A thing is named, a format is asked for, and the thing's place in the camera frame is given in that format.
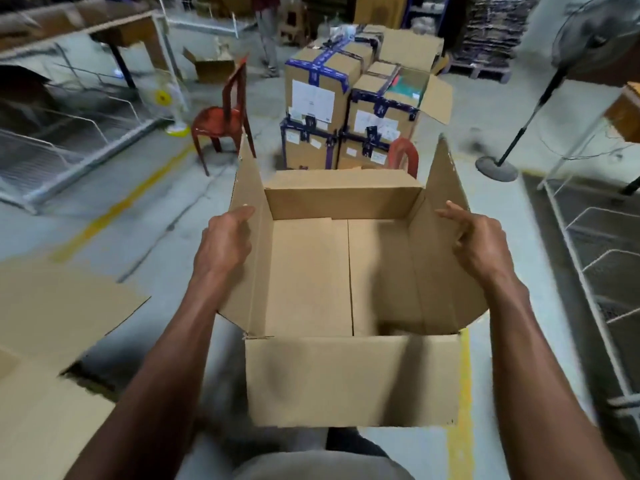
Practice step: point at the light grey shirt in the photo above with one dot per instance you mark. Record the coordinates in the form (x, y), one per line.
(325, 467)

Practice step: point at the small white yellow fan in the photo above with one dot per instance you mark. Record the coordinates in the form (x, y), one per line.
(162, 97)

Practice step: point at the wooden desk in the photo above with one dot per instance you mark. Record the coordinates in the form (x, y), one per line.
(75, 24)

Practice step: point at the blue logo yellow cardboard box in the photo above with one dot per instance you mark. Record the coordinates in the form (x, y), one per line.
(350, 379)

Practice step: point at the person's left hand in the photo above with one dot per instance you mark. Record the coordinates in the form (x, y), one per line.
(225, 249)

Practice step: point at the orange top metal shelf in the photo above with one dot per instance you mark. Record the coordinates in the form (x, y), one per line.
(625, 114)

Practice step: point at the stack of flattened cardboard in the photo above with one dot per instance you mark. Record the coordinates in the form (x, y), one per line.
(495, 29)

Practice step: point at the small open brown box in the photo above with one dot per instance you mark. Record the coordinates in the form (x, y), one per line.
(212, 69)

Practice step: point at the black pedestal fan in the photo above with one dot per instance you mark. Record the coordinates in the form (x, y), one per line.
(496, 168)

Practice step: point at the person's right hand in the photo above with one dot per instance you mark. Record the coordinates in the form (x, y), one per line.
(482, 249)

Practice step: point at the pile of blue taped parcels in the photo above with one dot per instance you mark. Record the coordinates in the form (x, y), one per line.
(320, 69)

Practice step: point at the person's right forearm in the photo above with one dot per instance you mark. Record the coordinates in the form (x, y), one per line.
(545, 394)

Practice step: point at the upright brown box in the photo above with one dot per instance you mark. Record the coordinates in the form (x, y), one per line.
(380, 9)

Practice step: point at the red plastic chair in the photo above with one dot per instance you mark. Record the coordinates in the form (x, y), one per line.
(220, 119)
(402, 149)

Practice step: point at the wooden stool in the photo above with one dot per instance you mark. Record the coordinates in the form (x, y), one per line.
(292, 24)

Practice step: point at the person's left forearm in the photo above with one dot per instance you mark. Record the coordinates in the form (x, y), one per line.
(160, 384)

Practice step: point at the wooden pallet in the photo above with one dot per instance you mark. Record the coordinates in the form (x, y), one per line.
(480, 72)

